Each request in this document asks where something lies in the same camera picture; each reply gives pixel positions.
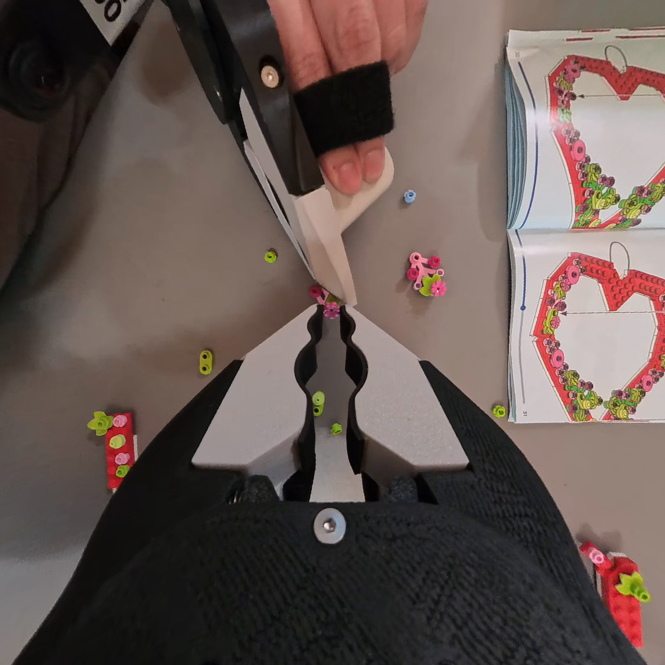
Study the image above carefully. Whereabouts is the person's left hand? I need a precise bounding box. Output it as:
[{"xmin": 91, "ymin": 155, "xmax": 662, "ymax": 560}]
[{"xmin": 267, "ymin": 0, "xmax": 428, "ymax": 196}]

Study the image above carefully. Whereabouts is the red lego heart section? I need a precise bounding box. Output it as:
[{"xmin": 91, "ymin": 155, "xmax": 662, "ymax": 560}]
[
  {"xmin": 87, "ymin": 410, "xmax": 137, "ymax": 490},
  {"xmin": 578, "ymin": 541, "xmax": 651, "ymax": 648}
]

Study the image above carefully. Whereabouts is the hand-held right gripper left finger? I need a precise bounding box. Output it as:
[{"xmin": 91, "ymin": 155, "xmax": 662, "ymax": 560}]
[{"xmin": 191, "ymin": 304, "xmax": 326, "ymax": 501}]

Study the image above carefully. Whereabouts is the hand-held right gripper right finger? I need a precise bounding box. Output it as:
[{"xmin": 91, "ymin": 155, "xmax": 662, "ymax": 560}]
[{"xmin": 340, "ymin": 305, "xmax": 471, "ymax": 501}]

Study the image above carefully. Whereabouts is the instruction booklet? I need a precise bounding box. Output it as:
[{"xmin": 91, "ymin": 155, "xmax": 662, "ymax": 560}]
[{"xmin": 505, "ymin": 28, "xmax": 665, "ymax": 424}]

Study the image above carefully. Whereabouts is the pink lego branch flower cluster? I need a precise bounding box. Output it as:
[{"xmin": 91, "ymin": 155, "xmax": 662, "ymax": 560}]
[{"xmin": 407, "ymin": 252, "xmax": 448, "ymax": 298}]

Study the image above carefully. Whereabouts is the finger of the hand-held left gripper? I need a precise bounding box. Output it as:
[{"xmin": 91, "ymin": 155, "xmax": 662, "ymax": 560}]
[
  {"xmin": 294, "ymin": 187, "xmax": 360, "ymax": 308},
  {"xmin": 239, "ymin": 89, "xmax": 320, "ymax": 282}
]

